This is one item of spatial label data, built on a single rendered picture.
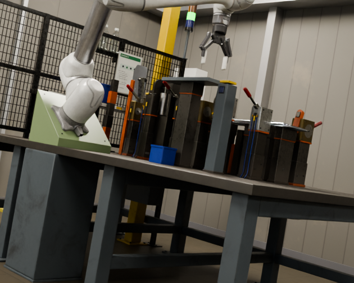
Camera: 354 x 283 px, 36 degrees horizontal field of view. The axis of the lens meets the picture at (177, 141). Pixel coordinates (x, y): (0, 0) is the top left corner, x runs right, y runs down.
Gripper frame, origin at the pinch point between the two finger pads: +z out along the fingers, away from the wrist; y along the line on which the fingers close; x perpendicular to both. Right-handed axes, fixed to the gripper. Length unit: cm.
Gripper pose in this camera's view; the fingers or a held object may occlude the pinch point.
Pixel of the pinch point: (213, 64)
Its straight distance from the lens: 285.1
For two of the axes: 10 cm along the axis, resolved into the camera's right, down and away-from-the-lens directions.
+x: -5.5, -0.7, 8.3
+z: -1.7, 9.9, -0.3
